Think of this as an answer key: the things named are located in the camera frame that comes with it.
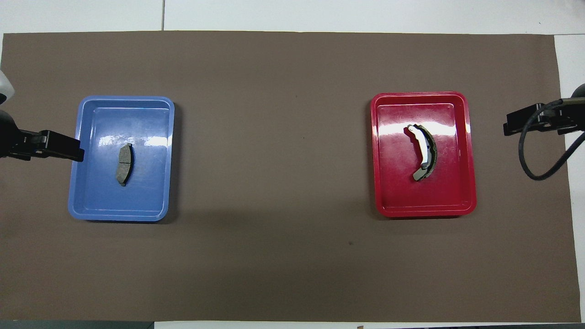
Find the grey brake pad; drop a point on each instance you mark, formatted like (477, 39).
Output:
(123, 167)

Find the red plastic tray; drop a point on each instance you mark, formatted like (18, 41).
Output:
(452, 192)

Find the blue plastic tray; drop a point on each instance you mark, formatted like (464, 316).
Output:
(146, 192)

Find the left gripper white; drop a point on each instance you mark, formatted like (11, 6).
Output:
(6, 137)

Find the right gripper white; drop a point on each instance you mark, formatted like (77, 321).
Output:
(580, 112)

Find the brown table mat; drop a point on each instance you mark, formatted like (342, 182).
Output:
(283, 265)

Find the curved brake shoe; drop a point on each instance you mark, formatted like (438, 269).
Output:
(425, 157)

